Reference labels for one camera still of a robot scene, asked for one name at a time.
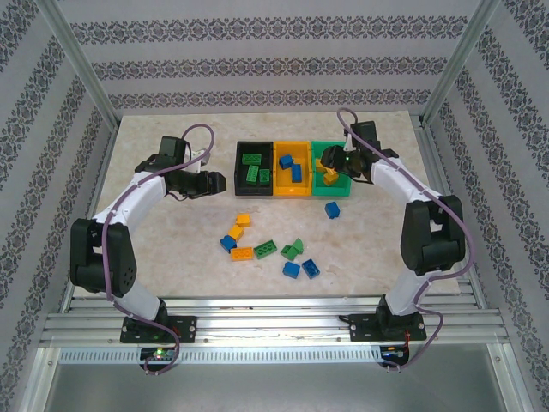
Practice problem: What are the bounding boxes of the black plastic bin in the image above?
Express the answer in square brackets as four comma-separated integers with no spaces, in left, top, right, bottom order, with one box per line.
[233,141,276,197]

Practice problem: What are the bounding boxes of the green plastic bin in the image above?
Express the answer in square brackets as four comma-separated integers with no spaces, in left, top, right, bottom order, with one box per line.
[310,140,352,197]

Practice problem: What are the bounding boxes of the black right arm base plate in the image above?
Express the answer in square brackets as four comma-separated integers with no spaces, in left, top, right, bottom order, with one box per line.
[349,312,428,343]

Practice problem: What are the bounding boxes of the wide aluminium extrusion rail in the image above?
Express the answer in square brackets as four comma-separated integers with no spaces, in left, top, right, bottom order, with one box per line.
[40,311,511,348]

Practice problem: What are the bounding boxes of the slotted grey cable duct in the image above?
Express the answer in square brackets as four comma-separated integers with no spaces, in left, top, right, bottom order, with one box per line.
[57,346,383,366]

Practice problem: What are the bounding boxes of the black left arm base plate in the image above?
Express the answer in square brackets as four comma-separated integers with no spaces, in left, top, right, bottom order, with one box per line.
[119,315,198,344]

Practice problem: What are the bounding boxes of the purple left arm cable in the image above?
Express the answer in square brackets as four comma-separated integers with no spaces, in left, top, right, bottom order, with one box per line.
[101,124,215,378]

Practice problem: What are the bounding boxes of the grey metal panel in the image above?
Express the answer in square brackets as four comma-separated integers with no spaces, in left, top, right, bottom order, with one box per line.
[42,364,524,412]

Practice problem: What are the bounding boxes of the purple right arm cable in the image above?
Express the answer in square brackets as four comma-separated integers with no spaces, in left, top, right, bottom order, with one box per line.
[336,106,477,375]

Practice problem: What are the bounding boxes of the short aluminium frame post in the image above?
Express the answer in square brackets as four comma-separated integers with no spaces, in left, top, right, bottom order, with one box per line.
[486,342,533,412]
[16,345,61,412]

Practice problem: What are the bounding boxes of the orange plastic bin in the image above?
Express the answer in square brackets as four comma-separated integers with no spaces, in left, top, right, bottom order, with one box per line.
[272,141,313,198]

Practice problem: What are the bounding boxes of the aluminium side rail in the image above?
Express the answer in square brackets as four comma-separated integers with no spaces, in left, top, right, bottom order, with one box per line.
[59,122,124,304]
[413,115,486,301]

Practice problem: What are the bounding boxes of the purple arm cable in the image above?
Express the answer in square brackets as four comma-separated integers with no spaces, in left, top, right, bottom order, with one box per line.
[336,106,477,375]
[101,124,215,378]

